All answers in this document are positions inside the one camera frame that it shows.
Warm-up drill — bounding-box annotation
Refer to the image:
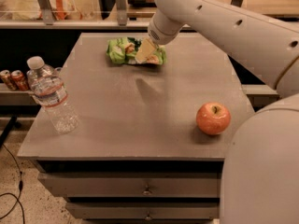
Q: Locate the red soda can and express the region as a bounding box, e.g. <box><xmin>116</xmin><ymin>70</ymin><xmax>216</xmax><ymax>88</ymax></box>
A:
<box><xmin>0</xmin><ymin>70</ymin><xmax>17</xmax><ymax>91</ymax></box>
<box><xmin>11</xmin><ymin>70</ymin><xmax>29</xmax><ymax>91</ymax></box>

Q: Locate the left metal bracket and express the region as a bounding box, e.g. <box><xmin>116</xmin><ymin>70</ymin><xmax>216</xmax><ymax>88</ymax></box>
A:
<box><xmin>37</xmin><ymin>0</ymin><xmax>55</xmax><ymax>25</ymax></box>

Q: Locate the black cable on left floor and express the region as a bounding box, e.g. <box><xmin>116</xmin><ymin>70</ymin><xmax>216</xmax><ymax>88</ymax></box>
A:
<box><xmin>0</xmin><ymin>143</ymin><xmax>26</xmax><ymax>224</ymax></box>

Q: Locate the clear plastic water bottle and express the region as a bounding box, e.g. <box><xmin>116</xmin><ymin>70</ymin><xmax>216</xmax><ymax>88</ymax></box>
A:
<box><xmin>27</xmin><ymin>56</ymin><xmax>78</xmax><ymax>133</ymax></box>

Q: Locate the lower grey drawer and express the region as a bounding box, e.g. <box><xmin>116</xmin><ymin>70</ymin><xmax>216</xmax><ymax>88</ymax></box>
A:
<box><xmin>65</xmin><ymin>203</ymin><xmax>220</xmax><ymax>220</ymax></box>

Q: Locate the left red soda can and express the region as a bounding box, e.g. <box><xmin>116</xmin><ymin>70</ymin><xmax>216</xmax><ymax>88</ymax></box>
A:
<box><xmin>0</xmin><ymin>70</ymin><xmax>17</xmax><ymax>91</ymax></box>

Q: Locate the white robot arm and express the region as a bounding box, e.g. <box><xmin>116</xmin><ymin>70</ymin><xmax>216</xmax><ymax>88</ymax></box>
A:
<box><xmin>148</xmin><ymin>0</ymin><xmax>299</xmax><ymax>224</ymax></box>

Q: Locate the green rice chip bag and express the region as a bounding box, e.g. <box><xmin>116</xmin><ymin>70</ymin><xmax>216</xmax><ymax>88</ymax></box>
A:
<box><xmin>107</xmin><ymin>37</ymin><xmax>166</xmax><ymax>65</ymax></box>

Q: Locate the orange white bag behind glass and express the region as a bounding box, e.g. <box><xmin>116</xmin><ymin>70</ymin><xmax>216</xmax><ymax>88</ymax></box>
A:
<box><xmin>42</xmin><ymin>0</ymin><xmax>83</xmax><ymax>21</ymax></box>

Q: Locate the upper grey drawer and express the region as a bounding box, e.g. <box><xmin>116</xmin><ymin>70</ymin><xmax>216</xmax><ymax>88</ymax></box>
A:
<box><xmin>38</xmin><ymin>173</ymin><xmax>221</xmax><ymax>198</ymax></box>

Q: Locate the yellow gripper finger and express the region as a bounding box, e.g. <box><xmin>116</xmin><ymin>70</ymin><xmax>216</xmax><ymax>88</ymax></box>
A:
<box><xmin>135</xmin><ymin>38</ymin><xmax>159</xmax><ymax>63</ymax></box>

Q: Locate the red apple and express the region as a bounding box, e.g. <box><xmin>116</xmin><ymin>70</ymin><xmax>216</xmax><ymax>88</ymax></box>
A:
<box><xmin>196</xmin><ymin>102</ymin><xmax>231</xmax><ymax>135</ymax></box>

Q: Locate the grey drawer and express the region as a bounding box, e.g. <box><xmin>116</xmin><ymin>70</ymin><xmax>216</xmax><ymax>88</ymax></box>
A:
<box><xmin>65</xmin><ymin>203</ymin><xmax>220</xmax><ymax>220</ymax></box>
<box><xmin>38</xmin><ymin>173</ymin><xmax>221</xmax><ymax>198</ymax></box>

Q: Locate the right red soda can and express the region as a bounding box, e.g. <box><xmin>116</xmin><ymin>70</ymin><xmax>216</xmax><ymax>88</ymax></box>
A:
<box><xmin>11</xmin><ymin>70</ymin><xmax>29</xmax><ymax>91</ymax></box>

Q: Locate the middle metal bracket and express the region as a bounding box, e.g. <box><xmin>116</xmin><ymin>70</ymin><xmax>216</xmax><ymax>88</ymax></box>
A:
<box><xmin>115</xmin><ymin>0</ymin><xmax>128</xmax><ymax>26</ymax></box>

